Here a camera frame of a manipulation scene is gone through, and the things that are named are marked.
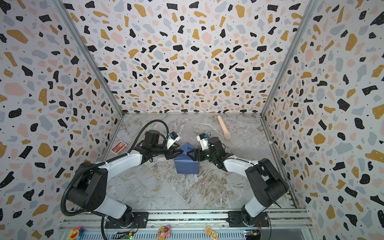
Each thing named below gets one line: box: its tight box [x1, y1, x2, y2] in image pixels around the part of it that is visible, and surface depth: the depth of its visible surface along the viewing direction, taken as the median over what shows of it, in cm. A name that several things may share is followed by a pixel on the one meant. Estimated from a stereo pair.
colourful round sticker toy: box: [68, 226, 84, 240], surface depth 70 cm
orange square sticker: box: [205, 225, 219, 240], surface depth 71 cm
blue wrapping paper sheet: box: [174, 141, 200, 174], surface depth 85 cm
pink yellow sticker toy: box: [157, 225, 171, 240], surface depth 70 cm
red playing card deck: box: [110, 141, 127, 155], surface depth 102 cm
